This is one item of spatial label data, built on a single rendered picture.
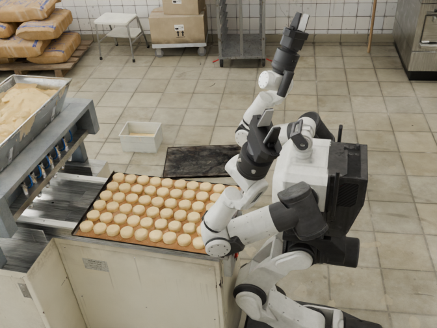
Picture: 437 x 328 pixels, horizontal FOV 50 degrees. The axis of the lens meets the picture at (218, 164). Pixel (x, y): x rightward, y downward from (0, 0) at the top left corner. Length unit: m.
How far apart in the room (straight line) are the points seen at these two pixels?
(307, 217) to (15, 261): 1.13
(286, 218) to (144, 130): 2.72
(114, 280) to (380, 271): 1.57
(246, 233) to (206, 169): 2.15
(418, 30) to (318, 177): 3.38
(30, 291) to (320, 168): 1.20
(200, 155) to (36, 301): 2.05
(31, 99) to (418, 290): 2.20
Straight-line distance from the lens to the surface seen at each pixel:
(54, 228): 1.98
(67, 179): 2.20
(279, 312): 2.12
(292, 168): 1.52
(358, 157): 1.60
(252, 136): 1.15
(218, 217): 1.37
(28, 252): 1.98
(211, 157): 3.67
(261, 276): 1.95
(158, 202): 1.90
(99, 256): 1.97
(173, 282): 1.92
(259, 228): 1.41
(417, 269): 2.99
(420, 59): 4.87
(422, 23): 4.73
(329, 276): 2.84
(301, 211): 1.39
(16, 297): 2.10
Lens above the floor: 2.15
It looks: 36 degrees down
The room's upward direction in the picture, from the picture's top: 4 degrees counter-clockwise
